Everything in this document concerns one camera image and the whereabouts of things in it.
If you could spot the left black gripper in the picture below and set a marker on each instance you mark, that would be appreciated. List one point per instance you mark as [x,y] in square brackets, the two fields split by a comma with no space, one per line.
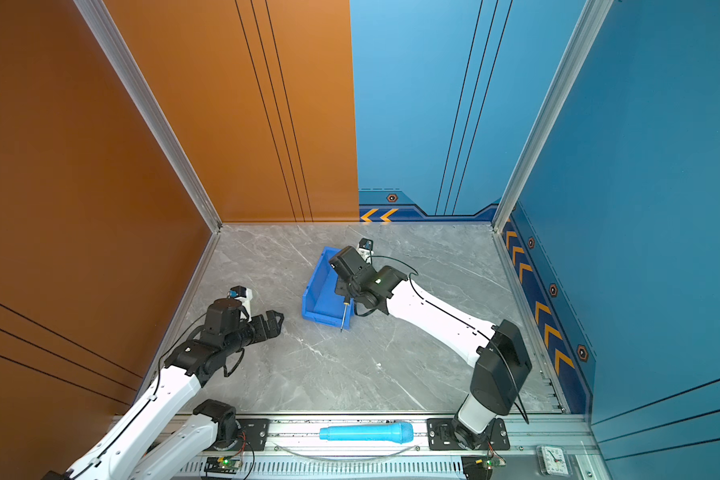
[263,332]

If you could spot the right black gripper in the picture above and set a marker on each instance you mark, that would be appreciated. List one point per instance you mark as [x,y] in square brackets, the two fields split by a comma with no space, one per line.
[340,287]

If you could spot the black yellow screwdriver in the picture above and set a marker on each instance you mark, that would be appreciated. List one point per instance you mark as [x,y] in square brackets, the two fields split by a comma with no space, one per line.
[345,312]

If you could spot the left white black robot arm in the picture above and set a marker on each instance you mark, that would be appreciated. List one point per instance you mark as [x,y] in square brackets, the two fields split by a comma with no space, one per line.
[127,450]

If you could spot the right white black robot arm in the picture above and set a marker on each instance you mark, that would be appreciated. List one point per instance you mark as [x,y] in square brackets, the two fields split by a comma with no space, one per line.
[496,352]

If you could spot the blue plastic bin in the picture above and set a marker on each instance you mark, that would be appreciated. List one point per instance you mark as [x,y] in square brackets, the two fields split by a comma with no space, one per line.
[319,302]

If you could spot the left green circuit board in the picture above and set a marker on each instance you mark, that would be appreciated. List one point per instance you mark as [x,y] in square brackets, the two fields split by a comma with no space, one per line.
[222,465]

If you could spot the cyan plastic microphone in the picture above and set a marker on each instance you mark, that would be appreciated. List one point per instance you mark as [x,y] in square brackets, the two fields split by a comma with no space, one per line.
[396,432]

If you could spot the right small circuit board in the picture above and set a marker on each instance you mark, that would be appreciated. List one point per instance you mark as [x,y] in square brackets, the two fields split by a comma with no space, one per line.
[488,465]

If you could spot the small white clock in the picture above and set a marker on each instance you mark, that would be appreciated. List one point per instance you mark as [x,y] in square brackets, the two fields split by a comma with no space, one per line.
[553,461]

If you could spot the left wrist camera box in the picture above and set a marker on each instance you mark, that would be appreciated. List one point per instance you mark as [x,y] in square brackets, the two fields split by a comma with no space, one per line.
[244,295]

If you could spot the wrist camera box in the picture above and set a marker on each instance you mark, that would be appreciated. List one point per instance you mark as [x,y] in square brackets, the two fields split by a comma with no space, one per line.
[365,249]
[244,295]

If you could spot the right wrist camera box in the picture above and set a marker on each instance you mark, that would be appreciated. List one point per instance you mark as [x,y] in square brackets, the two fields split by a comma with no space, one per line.
[365,249]

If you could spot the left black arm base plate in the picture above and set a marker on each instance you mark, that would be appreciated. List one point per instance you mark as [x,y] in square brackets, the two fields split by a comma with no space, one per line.
[246,433]

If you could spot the aluminium front rail frame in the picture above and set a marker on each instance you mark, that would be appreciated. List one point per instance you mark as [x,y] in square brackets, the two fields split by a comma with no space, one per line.
[294,451]

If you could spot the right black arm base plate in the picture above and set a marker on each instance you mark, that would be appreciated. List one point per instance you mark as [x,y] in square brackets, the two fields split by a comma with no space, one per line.
[447,434]

